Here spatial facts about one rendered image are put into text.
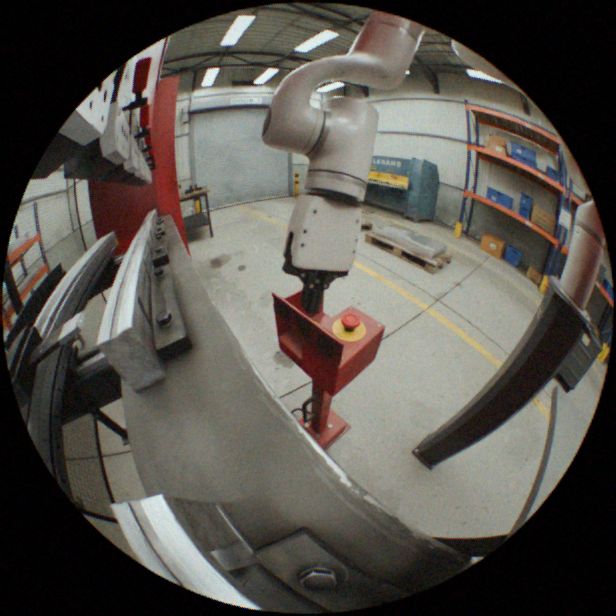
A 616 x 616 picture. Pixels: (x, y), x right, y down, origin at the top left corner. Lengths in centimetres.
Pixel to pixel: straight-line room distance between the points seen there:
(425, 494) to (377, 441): 45
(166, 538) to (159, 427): 17
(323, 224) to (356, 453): 104
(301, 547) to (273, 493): 7
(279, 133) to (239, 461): 35
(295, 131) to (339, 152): 6
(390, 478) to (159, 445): 104
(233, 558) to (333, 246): 37
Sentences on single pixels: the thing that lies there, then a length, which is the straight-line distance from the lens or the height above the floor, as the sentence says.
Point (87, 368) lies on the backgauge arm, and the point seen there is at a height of 85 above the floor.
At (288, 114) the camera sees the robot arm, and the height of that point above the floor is 116.
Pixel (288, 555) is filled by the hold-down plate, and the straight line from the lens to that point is 19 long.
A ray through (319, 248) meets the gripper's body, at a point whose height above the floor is 98.
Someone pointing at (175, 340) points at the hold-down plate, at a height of 90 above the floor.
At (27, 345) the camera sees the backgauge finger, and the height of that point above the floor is 102.
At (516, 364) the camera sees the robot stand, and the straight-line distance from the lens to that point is 68.
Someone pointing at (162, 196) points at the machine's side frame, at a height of 105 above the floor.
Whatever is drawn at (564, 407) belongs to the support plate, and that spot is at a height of 100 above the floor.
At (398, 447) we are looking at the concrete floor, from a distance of 120.
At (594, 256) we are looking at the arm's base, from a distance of 63.
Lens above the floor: 109
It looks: 38 degrees down
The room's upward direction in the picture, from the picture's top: straight up
